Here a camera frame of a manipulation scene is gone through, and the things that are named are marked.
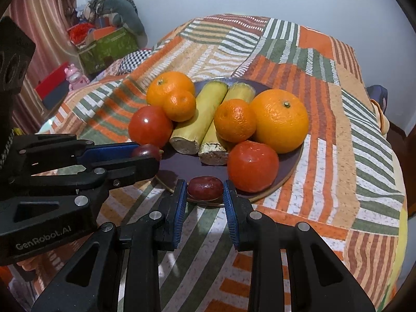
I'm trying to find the red fabric item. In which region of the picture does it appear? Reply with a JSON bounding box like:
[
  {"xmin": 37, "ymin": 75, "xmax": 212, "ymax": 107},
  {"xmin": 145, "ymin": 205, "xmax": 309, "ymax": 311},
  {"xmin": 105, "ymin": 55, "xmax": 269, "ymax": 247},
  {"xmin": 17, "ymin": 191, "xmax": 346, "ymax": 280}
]
[{"xmin": 67, "ymin": 23, "xmax": 94, "ymax": 45}]

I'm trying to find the dark red grape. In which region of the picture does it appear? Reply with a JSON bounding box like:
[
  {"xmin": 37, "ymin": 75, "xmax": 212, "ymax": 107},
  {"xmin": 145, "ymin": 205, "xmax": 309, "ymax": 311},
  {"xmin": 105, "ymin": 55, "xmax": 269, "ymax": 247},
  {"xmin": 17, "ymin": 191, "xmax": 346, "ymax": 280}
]
[
  {"xmin": 187, "ymin": 176, "xmax": 224, "ymax": 202},
  {"xmin": 131, "ymin": 144, "xmax": 163, "ymax": 161}
]

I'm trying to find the patchwork striped bedspread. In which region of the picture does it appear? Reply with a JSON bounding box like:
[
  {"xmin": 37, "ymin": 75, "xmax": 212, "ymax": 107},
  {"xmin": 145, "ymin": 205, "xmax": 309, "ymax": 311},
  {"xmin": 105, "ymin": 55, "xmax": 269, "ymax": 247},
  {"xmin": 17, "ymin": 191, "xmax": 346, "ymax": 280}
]
[{"xmin": 41, "ymin": 14, "xmax": 407, "ymax": 311}]

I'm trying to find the large orange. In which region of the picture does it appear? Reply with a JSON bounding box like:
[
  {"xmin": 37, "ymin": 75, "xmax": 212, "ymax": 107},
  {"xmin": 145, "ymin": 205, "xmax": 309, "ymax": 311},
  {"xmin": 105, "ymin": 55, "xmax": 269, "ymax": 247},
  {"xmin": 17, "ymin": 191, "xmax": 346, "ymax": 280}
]
[{"xmin": 250, "ymin": 89, "xmax": 309, "ymax": 154}]

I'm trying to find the purple ceramic plate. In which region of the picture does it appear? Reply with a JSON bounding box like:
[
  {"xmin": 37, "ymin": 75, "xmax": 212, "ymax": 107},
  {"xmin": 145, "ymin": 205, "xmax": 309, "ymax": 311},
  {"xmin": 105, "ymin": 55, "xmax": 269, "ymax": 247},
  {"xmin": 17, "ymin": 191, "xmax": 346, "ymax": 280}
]
[{"xmin": 155, "ymin": 77, "xmax": 305, "ymax": 207}]

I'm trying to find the left banana piece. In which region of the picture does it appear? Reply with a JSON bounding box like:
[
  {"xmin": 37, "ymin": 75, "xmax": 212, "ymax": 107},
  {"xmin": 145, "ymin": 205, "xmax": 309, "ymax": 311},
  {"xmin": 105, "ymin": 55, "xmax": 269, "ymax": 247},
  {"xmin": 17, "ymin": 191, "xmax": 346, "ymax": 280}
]
[{"xmin": 169, "ymin": 80, "xmax": 229, "ymax": 155}]

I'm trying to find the checkered cloth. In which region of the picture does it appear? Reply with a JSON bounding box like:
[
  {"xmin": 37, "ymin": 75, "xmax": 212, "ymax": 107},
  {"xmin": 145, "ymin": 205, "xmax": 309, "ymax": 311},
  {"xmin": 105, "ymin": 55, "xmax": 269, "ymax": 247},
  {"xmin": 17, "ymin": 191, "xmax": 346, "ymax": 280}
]
[{"xmin": 117, "ymin": 49, "xmax": 152, "ymax": 75}]

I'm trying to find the banana piece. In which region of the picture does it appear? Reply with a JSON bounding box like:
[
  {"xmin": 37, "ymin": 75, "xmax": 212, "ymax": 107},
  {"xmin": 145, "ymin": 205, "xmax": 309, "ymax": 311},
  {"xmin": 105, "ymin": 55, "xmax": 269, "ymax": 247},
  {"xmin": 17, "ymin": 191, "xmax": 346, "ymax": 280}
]
[
  {"xmin": 169, "ymin": 80, "xmax": 229, "ymax": 155},
  {"xmin": 198, "ymin": 82, "xmax": 256, "ymax": 166}
]

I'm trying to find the pink toy figure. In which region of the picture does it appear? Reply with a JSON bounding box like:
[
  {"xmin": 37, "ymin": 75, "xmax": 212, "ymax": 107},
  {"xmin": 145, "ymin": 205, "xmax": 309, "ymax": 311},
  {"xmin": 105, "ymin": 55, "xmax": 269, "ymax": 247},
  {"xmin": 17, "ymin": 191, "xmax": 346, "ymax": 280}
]
[{"xmin": 64, "ymin": 63, "xmax": 89, "ymax": 92}]

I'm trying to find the grey plush cushion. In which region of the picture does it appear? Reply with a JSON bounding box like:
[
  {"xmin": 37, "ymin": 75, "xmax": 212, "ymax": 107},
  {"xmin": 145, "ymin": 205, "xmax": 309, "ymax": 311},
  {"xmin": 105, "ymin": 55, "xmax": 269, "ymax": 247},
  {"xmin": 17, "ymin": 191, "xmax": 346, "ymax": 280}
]
[{"xmin": 102, "ymin": 0, "xmax": 145, "ymax": 35}]

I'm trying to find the small mandarin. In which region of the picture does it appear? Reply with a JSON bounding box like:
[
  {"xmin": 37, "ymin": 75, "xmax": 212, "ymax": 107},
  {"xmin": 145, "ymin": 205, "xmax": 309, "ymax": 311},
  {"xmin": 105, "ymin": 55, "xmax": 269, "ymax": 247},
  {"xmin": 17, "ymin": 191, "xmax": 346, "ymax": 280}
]
[
  {"xmin": 214, "ymin": 99, "xmax": 256, "ymax": 143},
  {"xmin": 162, "ymin": 89, "xmax": 196, "ymax": 122}
]

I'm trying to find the blue bag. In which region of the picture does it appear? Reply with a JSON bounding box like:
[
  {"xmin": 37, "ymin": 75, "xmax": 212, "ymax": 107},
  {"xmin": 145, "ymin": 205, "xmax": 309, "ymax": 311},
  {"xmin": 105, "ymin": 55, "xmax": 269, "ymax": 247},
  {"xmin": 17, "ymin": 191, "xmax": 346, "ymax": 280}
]
[{"xmin": 366, "ymin": 84, "xmax": 388, "ymax": 113}]

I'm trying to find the red and grey box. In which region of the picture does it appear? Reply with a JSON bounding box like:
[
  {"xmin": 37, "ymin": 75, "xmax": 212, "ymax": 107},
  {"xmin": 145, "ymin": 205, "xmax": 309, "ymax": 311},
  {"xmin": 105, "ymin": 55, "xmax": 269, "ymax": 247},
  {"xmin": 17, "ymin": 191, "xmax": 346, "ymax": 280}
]
[{"xmin": 35, "ymin": 62, "xmax": 69, "ymax": 111}]

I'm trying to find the striped curtain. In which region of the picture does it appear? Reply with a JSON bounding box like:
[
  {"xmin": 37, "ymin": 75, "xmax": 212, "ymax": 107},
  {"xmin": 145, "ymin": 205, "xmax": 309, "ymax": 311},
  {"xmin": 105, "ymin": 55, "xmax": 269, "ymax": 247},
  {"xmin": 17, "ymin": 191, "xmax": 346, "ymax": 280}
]
[{"xmin": 4, "ymin": 0, "xmax": 80, "ymax": 133}]

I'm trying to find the red tomato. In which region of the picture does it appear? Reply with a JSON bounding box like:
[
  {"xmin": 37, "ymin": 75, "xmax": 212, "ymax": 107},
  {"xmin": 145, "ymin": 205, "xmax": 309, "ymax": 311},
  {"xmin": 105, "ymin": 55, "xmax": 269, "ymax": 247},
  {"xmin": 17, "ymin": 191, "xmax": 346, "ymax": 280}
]
[
  {"xmin": 227, "ymin": 141, "xmax": 279, "ymax": 193},
  {"xmin": 128, "ymin": 105, "xmax": 173, "ymax": 149}
]

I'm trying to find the green cardboard box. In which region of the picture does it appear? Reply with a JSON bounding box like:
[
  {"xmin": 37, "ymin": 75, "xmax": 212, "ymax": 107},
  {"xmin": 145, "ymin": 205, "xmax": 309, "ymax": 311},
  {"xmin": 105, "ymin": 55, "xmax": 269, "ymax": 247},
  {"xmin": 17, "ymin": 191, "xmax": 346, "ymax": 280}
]
[{"xmin": 78, "ymin": 28, "xmax": 139, "ymax": 75}]

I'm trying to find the medium orange with sticker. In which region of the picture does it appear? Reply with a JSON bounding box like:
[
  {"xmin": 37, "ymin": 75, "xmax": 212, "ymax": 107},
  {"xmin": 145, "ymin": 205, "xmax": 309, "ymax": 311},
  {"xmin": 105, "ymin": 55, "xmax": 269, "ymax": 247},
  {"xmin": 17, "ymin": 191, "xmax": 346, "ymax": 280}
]
[{"xmin": 146, "ymin": 71, "xmax": 195, "ymax": 106}]

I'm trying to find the right banana piece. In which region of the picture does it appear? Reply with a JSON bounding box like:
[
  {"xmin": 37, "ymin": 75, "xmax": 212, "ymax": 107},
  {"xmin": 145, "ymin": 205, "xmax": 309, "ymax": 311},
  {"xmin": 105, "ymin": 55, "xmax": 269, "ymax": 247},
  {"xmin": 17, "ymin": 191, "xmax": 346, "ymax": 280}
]
[{"xmin": 198, "ymin": 82, "xmax": 256, "ymax": 166}]

